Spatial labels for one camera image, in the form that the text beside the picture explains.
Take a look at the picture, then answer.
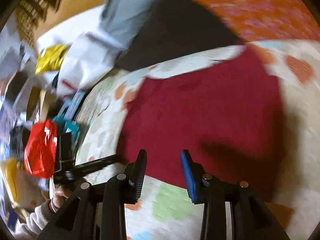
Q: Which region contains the maroon red small garment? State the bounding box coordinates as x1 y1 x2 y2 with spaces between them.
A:
116 46 285 202

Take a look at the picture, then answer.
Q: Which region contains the grey sweater left forearm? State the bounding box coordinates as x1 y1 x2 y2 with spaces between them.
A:
13 199 55 239

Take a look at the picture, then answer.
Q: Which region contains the person's left hand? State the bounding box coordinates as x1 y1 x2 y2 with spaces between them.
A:
50 186 73 213

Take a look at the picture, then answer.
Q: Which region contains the red plastic bag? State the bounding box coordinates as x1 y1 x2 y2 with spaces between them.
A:
24 120 57 179

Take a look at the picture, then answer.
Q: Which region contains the blue patterned box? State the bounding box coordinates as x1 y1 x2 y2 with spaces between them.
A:
58 90 86 120

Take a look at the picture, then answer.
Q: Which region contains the quilted patchwork heart bedspread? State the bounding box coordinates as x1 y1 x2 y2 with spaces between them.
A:
76 40 319 239

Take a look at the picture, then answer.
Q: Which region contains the yellow plastic bag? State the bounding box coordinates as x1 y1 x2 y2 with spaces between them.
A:
35 44 71 75

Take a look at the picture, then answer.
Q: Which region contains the white plastic bag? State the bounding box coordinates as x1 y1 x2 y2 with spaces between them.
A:
56 31 126 100

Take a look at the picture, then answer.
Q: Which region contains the wooden slatted headboard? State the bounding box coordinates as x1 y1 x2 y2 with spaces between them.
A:
13 0 91 48

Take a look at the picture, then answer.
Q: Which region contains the grey-blue folded cloth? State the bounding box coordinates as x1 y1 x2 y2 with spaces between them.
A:
99 0 157 49

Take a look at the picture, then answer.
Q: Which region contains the black folded cloth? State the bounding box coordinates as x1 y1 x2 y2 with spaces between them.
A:
116 0 241 72

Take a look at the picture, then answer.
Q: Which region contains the orange floral fabric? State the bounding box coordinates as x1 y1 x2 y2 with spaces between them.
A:
192 0 319 41

